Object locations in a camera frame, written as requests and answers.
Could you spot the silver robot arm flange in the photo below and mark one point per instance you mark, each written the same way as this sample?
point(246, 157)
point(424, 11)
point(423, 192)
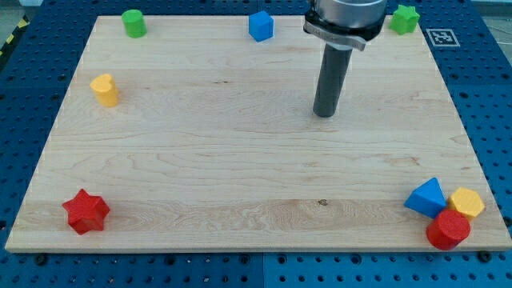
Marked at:
point(345, 24)

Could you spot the light wooden board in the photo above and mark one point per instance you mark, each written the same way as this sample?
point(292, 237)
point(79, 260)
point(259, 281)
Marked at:
point(214, 147)

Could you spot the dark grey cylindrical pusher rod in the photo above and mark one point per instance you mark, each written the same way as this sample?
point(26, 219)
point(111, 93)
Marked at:
point(332, 75)

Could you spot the blue cube block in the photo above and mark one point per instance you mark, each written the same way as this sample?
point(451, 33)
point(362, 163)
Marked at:
point(261, 26)

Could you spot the yellow heart block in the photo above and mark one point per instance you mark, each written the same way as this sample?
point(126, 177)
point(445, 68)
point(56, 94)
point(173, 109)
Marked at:
point(105, 90)

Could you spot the green cylinder block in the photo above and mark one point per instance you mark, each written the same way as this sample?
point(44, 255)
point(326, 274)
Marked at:
point(134, 23)

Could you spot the blue triangle block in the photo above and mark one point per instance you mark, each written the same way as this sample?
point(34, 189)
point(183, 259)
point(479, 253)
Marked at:
point(427, 199)

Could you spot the red star block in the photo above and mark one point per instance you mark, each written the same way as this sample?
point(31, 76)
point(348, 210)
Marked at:
point(86, 212)

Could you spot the green star block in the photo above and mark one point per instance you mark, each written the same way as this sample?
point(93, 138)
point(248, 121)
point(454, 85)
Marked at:
point(404, 20)

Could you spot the red cylinder block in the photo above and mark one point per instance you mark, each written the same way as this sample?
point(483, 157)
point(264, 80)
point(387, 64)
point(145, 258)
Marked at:
point(448, 230)

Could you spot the white fiducial marker tag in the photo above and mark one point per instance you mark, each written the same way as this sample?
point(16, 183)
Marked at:
point(440, 37)

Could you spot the yellow hexagon block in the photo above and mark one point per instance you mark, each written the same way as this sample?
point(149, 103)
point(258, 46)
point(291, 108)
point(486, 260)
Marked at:
point(467, 202)

